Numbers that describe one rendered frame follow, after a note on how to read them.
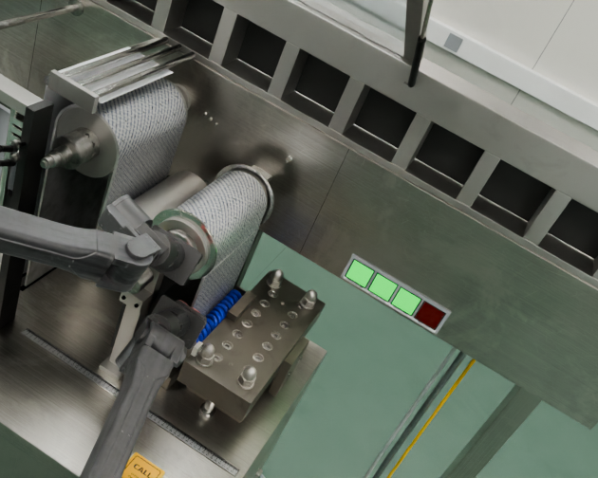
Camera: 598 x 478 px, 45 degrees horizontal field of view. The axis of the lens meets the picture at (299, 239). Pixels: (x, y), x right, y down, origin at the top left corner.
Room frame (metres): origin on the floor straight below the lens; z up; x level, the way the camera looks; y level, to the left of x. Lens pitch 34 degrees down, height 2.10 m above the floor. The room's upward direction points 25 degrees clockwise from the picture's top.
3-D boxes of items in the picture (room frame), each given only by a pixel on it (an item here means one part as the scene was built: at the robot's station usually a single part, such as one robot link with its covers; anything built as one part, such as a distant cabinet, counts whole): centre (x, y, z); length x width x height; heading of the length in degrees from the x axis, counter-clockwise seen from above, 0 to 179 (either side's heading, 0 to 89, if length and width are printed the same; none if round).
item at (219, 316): (1.17, 0.09, 1.03); 0.21 x 0.04 x 0.03; 169
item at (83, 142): (1.09, 0.45, 1.33); 0.06 x 0.06 x 0.06; 79
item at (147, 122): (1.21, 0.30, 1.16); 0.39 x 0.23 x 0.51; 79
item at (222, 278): (1.18, 0.11, 1.11); 0.23 x 0.01 x 0.18; 169
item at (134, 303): (1.03, 0.24, 1.05); 0.06 x 0.05 x 0.31; 169
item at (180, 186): (1.21, 0.29, 1.17); 0.26 x 0.12 x 0.12; 169
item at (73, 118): (1.24, 0.42, 1.33); 0.25 x 0.14 x 0.14; 169
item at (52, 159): (1.03, 0.46, 1.33); 0.06 x 0.03 x 0.03; 169
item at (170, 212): (1.07, 0.20, 1.25); 0.15 x 0.01 x 0.15; 79
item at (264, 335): (1.19, -0.01, 1.00); 0.40 x 0.16 x 0.06; 169
